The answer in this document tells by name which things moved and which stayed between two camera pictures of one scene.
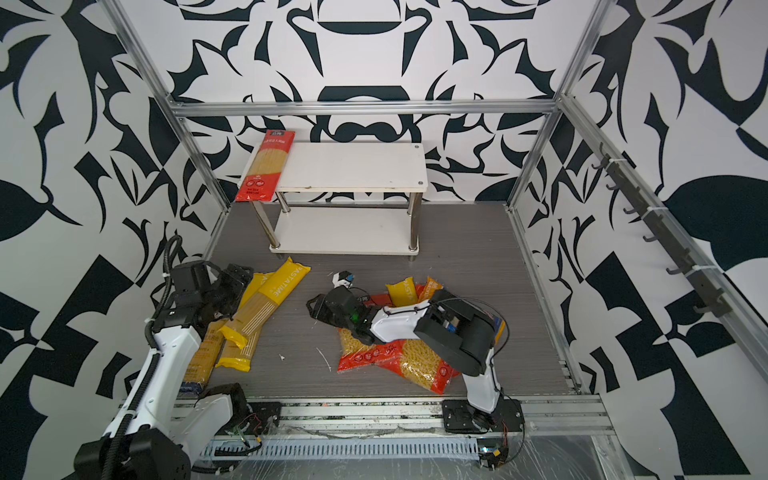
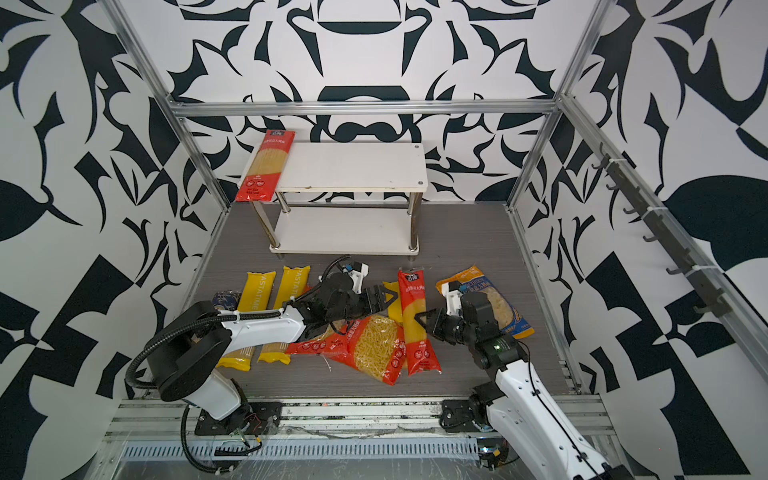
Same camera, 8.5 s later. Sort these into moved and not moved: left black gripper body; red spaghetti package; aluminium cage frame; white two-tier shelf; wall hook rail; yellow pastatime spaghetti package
Moved: left black gripper body; yellow pastatime spaghetti package
Not moved: wall hook rail; red spaghetti package; white two-tier shelf; aluminium cage frame
